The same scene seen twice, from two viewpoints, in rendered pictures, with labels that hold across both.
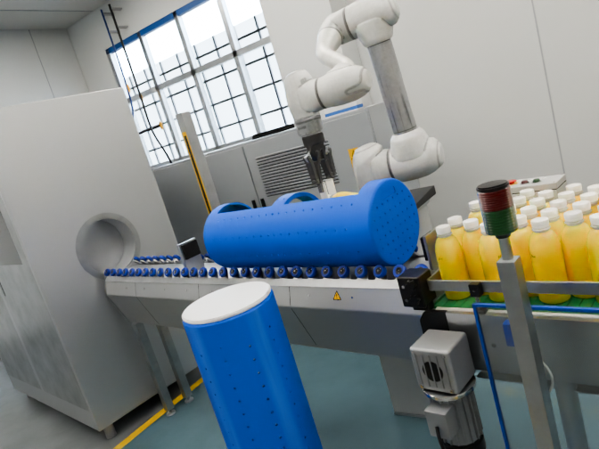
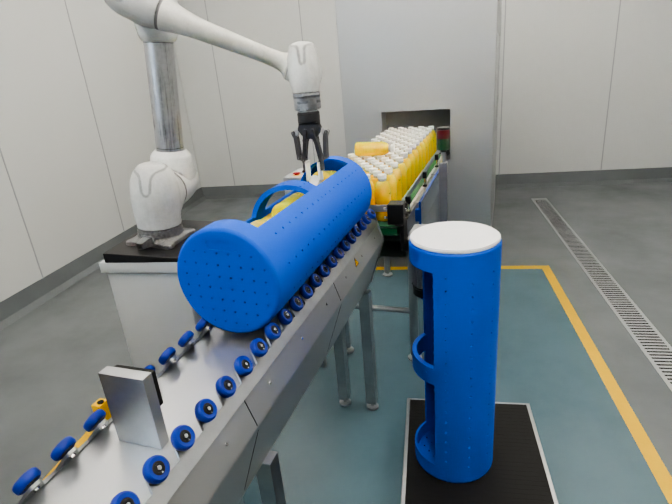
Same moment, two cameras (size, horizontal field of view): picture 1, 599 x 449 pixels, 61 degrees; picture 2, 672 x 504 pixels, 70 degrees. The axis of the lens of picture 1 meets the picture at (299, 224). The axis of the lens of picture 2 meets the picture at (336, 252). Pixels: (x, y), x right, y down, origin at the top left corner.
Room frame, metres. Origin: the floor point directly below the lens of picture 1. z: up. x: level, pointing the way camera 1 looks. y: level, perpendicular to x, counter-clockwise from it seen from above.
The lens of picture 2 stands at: (2.42, 1.40, 1.56)
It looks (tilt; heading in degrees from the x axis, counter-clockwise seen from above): 21 degrees down; 245
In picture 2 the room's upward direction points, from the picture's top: 5 degrees counter-clockwise
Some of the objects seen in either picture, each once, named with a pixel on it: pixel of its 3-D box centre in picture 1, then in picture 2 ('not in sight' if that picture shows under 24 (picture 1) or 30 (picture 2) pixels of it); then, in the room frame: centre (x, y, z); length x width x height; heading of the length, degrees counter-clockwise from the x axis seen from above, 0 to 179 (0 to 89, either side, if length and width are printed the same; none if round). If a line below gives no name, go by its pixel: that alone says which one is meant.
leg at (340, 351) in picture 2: not in sight; (340, 348); (1.60, -0.38, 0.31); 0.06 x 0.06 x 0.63; 44
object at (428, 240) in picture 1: (433, 249); not in sight; (1.51, -0.38, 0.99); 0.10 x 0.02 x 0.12; 134
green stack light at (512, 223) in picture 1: (499, 219); (443, 143); (0.98, -0.39, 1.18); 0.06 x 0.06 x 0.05
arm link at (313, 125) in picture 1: (309, 126); (307, 102); (1.75, -0.13, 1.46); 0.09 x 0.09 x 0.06
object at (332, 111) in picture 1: (343, 108); not in sight; (3.55, -0.52, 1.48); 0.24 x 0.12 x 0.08; 61
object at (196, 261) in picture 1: (192, 256); (137, 404); (2.46, 0.55, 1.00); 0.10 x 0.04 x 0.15; 134
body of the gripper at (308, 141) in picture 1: (315, 147); (309, 124); (1.75, -0.13, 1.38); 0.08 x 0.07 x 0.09; 135
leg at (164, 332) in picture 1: (173, 356); not in sight; (3.01, 0.99, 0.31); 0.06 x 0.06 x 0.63; 44
